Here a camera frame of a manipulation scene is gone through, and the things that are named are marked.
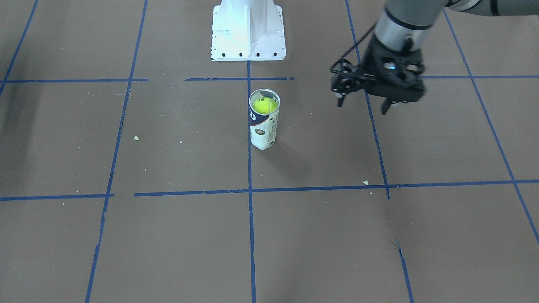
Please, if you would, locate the tennis ball inside can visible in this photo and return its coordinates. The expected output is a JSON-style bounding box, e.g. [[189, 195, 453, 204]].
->
[[252, 97, 278, 115]]

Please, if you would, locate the clear plastic tennis ball can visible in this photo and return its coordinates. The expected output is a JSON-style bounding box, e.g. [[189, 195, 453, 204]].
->
[[248, 89, 281, 150]]

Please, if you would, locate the black far camera mount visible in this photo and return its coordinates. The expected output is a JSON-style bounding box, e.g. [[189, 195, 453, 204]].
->
[[330, 59, 376, 108]]

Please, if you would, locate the white pedestal base plate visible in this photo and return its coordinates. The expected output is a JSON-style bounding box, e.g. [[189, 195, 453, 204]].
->
[[211, 0, 287, 61]]

